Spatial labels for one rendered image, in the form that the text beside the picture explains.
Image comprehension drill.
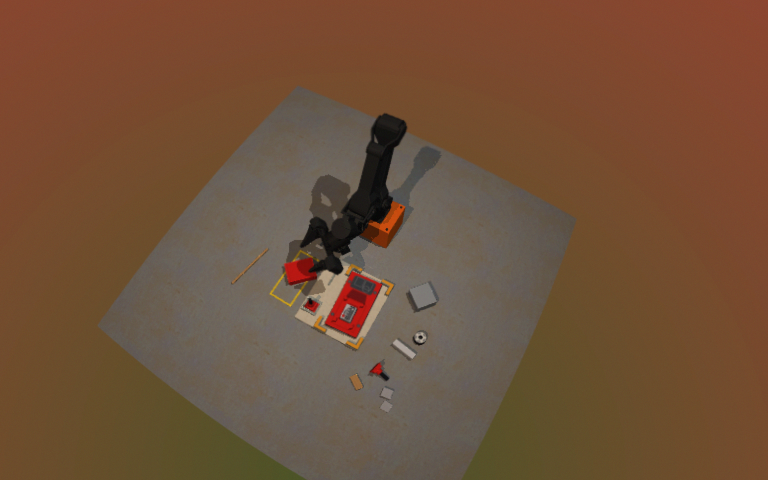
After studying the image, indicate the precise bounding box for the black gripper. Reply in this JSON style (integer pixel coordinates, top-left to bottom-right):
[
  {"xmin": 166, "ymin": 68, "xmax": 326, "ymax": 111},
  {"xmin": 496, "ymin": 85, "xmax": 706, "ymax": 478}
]
[{"xmin": 299, "ymin": 217, "xmax": 350, "ymax": 275}]

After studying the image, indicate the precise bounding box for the red hood shell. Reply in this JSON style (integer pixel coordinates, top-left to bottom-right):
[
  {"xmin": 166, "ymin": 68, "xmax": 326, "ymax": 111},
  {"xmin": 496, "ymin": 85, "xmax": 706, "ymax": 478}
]
[{"xmin": 284, "ymin": 257, "xmax": 317, "ymax": 285}]

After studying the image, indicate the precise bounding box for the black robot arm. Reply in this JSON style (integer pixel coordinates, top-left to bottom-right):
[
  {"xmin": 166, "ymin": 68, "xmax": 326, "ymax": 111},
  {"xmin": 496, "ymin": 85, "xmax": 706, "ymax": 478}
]
[{"xmin": 331, "ymin": 114, "xmax": 407, "ymax": 243}]

